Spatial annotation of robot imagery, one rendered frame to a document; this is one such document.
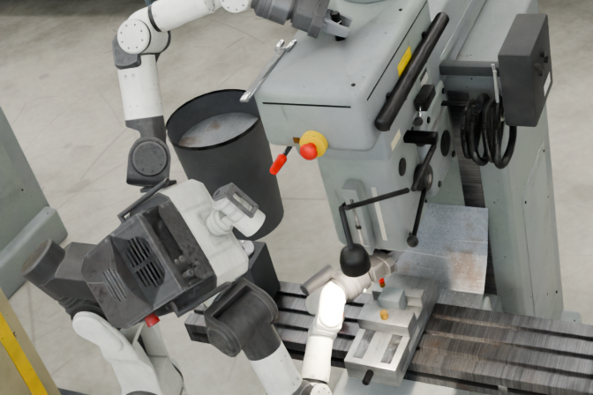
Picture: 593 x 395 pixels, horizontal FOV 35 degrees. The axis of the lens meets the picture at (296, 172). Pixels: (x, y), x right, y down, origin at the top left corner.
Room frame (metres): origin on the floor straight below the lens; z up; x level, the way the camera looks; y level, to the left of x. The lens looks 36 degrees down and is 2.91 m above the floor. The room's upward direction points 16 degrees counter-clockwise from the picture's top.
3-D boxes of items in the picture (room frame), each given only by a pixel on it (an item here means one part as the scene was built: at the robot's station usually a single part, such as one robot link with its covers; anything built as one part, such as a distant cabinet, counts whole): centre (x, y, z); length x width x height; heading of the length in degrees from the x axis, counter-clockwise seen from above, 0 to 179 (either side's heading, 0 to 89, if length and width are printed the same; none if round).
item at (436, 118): (2.06, -0.29, 1.47); 0.24 x 0.19 x 0.26; 57
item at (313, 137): (1.70, -0.05, 1.76); 0.06 x 0.02 x 0.06; 57
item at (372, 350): (1.88, -0.14, 0.99); 0.35 x 0.15 x 0.11; 146
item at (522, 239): (2.41, -0.52, 0.78); 0.50 x 0.47 x 1.56; 147
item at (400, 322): (1.86, -0.13, 1.02); 0.15 x 0.06 x 0.04; 56
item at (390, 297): (1.91, -0.16, 1.04); 0.06 x 0.05 x 0.06; 56
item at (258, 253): (2.22, 0.27, 1.03); 0.22 x 0.12 x 0.20; 59
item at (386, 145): (1.93, -0.20, 1.68); 0.34 x 0.24 x 0.10; 147
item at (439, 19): (1.84, -0.32, 1.79); 0.45 x 0.04 x 0.04; 147
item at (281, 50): (1.83, 0.00, 1.89); 0.24 x 0.04 x 0.01; 147
